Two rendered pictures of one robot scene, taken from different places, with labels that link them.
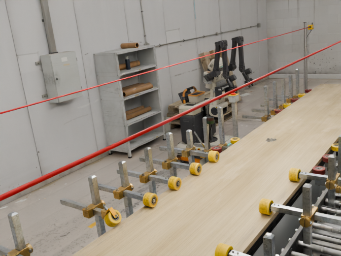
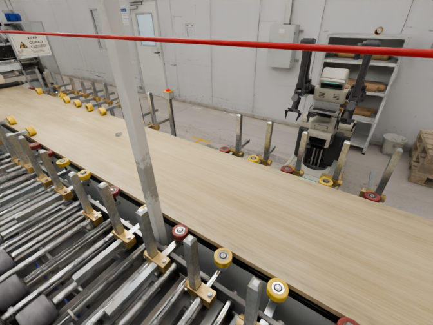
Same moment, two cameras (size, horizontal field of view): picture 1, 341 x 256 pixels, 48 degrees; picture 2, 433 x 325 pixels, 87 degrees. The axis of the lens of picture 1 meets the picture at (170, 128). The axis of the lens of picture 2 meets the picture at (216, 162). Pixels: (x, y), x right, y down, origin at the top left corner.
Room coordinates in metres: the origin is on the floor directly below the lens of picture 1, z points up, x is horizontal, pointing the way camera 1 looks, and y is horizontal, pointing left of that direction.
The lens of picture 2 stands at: (3.77, -2.68, 1.78)
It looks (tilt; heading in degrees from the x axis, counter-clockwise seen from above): 33 degrees down; 87
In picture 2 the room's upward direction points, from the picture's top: 1 degrees counter-clockwise
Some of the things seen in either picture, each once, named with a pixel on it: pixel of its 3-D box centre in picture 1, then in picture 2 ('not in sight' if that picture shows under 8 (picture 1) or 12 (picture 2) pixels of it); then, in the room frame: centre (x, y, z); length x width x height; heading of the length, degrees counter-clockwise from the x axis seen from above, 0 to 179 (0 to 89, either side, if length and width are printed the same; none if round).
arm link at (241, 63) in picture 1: (241, 54); (361, 74); (4.94, -0.99, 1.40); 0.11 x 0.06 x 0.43; 142
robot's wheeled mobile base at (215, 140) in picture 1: (208, 148); (312, 171); (5.05, -0.49, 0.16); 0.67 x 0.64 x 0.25; 53
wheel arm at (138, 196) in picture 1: (119, 191); (85, 94); (2.22, 0.36, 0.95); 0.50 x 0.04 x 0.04; 52
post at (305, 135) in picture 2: (283, 98); (299, 162); (4.43, -1.36, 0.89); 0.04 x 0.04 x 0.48; 52
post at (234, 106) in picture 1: (235, 125); (172, 121); (3.45, -0.60, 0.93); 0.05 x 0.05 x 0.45; 52
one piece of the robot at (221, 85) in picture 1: (222, 89); (323, 113); (4.88, -0.72, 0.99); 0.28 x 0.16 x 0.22; 143
